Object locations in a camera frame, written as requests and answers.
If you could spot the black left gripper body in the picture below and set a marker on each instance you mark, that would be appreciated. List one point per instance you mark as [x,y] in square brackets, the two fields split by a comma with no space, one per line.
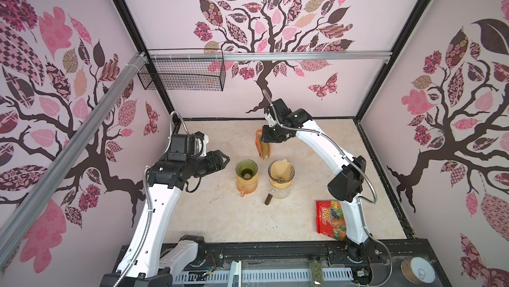
[203,166]

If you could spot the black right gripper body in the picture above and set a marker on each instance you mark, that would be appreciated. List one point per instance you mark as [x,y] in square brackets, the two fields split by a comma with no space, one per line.
[272,134]

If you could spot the brown paper coffee filter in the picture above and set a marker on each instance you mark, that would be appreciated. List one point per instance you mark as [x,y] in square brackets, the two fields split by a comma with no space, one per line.
[281,171]

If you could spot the clear glass dripper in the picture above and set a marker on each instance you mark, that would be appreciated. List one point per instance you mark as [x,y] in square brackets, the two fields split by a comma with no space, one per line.
[281,173]

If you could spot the green glass dripper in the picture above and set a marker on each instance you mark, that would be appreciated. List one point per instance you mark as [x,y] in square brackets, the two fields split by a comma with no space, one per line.
[246,166]

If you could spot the wooden ring dripper holder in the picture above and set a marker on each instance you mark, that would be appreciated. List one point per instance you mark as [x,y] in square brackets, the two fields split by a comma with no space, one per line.
[280,186]

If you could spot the orange glass pitcher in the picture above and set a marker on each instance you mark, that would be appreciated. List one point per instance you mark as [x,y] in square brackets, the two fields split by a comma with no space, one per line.
[245,189]

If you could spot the wooden ring dripper stand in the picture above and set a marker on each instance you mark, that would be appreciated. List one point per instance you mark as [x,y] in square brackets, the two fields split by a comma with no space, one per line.
[247,179]

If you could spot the clear glass server jug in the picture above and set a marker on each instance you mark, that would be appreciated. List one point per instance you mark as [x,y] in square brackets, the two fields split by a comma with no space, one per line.
[276,193]

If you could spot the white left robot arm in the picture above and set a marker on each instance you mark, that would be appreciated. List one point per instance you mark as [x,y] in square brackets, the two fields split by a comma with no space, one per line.
[155,223]

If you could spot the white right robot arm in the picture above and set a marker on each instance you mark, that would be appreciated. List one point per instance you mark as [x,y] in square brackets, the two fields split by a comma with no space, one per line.
[348,170]

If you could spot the orange coffee filter box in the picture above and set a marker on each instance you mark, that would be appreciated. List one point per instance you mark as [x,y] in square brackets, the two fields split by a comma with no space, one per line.
[263,148]

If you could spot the red candy bag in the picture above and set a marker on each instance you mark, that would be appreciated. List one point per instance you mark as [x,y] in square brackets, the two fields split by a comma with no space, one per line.
[330,220]

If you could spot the small jar of granules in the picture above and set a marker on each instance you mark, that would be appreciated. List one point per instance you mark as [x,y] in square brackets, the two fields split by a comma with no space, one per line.
[316,272]

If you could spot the round white brown device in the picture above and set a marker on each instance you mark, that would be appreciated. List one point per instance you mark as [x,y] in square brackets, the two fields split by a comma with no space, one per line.
[417,270]

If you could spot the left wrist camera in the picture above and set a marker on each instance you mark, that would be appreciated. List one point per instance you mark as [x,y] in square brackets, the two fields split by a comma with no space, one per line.
[202,142]

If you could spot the black wire basket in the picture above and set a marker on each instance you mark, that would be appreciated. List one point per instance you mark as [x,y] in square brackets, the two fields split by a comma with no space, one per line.
[186,69]

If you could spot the aluminium rail back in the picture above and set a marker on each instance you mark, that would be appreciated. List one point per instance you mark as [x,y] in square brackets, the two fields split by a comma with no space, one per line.
[269,56]

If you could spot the white slotted cable duct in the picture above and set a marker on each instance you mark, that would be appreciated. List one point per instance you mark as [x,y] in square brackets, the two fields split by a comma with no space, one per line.
[254,276]

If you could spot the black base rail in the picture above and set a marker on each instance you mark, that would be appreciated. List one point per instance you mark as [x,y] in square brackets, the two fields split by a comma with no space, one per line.
[334,252]

